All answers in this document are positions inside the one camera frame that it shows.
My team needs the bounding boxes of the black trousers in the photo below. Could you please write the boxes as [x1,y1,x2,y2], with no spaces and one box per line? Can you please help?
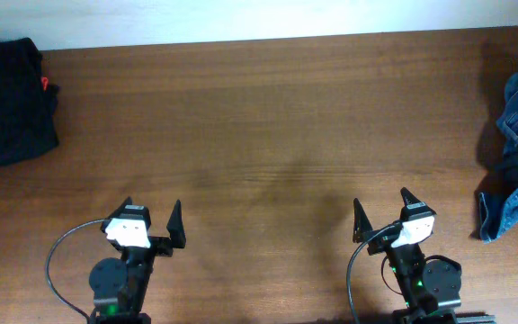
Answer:
[0,38,59,167]

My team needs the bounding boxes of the black cable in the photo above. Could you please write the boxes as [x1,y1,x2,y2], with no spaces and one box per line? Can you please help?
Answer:
[345,223,397,324]
[45,219,107,323]

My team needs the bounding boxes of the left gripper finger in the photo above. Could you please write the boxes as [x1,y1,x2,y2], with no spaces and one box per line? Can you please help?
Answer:
[166,200,186,248]
[108,196,132,219]

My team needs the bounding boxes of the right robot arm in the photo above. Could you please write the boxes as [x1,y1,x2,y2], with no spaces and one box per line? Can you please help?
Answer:
[345,187,496,324]

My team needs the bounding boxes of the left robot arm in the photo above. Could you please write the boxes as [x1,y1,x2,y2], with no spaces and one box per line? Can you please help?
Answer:
[89,197,186,324]

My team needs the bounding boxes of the right black cable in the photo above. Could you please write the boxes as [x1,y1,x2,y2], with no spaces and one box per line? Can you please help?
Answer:
[345,223,397,324]

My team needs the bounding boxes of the left black cable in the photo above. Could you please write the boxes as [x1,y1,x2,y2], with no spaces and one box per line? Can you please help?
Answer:
[45,219,107,323]

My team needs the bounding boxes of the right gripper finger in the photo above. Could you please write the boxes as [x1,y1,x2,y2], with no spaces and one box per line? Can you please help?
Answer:
[353,198,373,243]
[400,187,436,216]

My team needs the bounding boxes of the black clothes stack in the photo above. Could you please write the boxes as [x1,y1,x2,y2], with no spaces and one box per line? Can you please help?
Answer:
[40,76,49,91]

